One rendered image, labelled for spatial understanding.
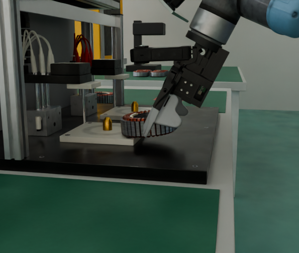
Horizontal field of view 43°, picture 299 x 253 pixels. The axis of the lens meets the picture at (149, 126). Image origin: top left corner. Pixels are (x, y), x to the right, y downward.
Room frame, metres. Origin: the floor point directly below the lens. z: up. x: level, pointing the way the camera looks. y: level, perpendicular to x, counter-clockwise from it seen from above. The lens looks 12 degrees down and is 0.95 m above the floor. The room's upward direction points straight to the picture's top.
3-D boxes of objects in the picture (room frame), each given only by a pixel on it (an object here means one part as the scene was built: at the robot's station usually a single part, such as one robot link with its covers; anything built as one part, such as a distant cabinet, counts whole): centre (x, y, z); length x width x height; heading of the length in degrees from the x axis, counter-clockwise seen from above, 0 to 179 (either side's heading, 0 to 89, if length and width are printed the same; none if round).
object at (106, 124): (0.79, 0.09, 0.80); 0.02 x 0.02 x 0.03
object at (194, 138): (0.91, 0.08, 0.76); 0.64 x 0.47 x 0.02; 168
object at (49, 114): (0.82, 0.23, 0.80); 0.07 x 0.05 x 0.06; 168
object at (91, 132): (0.79, 0.09, 0.78); 0.15 x 0.15 x 0.01; 78
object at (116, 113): (1.03, 0.04, 0.78); 0.15 x 0.15 x 0.01; 78
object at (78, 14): (0.93, 0.16, 1.03); 0.62 x 0.01 x 0.03; 168
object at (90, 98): (1.06, 0.18, 0.80); 0.07 x 0.05 x 0.06; 168
